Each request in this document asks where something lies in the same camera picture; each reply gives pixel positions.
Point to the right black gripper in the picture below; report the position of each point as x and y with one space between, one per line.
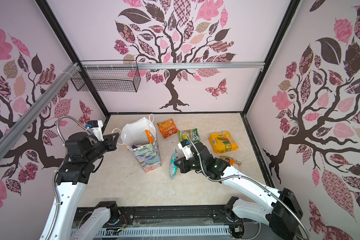
183 166

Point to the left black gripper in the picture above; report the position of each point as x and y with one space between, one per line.
111 141

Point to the teal snack bag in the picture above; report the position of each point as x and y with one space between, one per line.
173 168

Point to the patterned paper bag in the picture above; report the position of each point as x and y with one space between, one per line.
148 155

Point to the light green snack bag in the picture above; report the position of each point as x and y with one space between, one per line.
192 133

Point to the orange chip snack bag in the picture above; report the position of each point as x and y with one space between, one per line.
167 128

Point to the orange white snack bag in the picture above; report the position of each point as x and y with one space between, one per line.
150 137

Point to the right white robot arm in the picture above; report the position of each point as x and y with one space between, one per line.
278 209

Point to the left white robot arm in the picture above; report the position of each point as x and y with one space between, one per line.
70 180

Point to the yellow corn snack bag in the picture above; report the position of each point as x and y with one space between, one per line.
222 142

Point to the orange snack bag right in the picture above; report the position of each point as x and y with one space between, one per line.
233 162

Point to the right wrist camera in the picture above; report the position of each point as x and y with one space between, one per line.
185 147

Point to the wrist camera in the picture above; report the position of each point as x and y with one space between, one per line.
95 127
185 147

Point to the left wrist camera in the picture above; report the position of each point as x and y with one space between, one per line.
95 127

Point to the black base frame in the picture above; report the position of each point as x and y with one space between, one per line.
163 216

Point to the white slotted cable duct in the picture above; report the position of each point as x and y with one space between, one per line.
147 232

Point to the black wire basket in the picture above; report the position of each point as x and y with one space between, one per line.
108 76

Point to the rear aluminium rail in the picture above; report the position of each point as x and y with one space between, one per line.
177 66

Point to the aluminium rail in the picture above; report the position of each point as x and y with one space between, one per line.
177 66
18 129

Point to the left aluminium rail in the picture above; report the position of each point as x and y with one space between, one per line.
18 129

